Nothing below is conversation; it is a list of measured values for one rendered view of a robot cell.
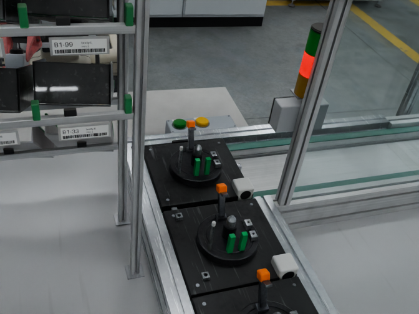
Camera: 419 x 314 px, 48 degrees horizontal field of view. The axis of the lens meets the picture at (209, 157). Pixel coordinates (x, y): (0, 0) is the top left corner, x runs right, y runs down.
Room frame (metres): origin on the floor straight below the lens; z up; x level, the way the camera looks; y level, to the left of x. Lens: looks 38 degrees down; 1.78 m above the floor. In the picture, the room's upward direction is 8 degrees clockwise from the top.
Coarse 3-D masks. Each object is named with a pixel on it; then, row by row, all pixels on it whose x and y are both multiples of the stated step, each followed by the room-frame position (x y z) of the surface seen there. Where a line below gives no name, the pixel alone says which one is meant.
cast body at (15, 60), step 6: (6, 54) 0.97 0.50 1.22; (12, 54) 0.97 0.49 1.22; (18, 54) 0.98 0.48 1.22; (24, 54) 0.99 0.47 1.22; (6, 60) 0.96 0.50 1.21; (12, 60) 0.97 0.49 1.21; (18, 60) 0.97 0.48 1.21; (24, 60) 0.98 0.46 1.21; (6, 66) 0.96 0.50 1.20; (12, 66) 0.96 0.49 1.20; (18, 66) 0.96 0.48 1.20
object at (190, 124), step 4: (188, 120) 1.04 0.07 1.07; (192, 120) 1.04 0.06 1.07; (188, 124) 1.02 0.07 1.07; (192, 124) 1.03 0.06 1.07; (188, 128) 1.02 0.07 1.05; (192, 128) 1.01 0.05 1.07; (188, 132) 1.02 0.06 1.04; (192, 132) 1.02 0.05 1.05; (188, 136) 1.02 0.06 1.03; (192, 136) 1.02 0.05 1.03; (188, 140) 1.01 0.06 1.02; (192, 140) 1.01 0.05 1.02; (188, 144) 1.01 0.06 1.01; (192, 144) 1.01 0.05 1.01; (192, 148) 1.01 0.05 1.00
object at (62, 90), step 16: (32, 64) 0.70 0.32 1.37; (48, 64) 0.70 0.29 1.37; (64, 64) 0.71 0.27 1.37; (80, 64) 0.72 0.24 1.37; (96, 64) 0.72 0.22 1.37; (112, 64) 0.83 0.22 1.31; (48, 80) 0.69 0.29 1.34; (64, 80) 0.70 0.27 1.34; (80, 80) 0.71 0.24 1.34; (96, 80) 0.71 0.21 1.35; (112, 80) 0.82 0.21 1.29; (48, 96) 0.68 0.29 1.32; (64, 96) 0.69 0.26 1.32; (80, 96) 0.69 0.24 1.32; (96, 96) 0.70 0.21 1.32; (112, 96) 0.81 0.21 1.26
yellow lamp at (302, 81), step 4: (300, 76) 0.92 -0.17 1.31; (300, 80) 0.91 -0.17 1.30; (304, 80) 0.91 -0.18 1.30; (296, 84) 0.92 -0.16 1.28; (300, 84) 0.91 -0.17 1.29; (304, 84) 0.91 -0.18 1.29; (296, 88) 0.92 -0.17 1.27; (300, 88) 0.91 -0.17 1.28; (304, 88) 0.91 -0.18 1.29; (296, 92) 0.92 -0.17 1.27; (300, 92) 0.91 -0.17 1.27; (304, 92) 0.90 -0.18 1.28; (300, 96) 0.91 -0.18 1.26
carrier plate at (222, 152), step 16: (176, 144) 1.06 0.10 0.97; (208, 144) 1.08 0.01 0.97; (224, 144) 1.09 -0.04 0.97; (160, 160) 0.98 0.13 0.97; (224, 160) 1.02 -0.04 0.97; (160, 176) 0.91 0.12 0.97; (224, 176) 0.95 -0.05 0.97; (240, 176) 0.96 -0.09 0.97; (160, 192) 0.86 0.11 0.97; (176, 192) 0.86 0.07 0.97; (192, 192) 0.87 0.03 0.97; (208, 192) 0.88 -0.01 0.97; (160, 208) 0.81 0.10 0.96
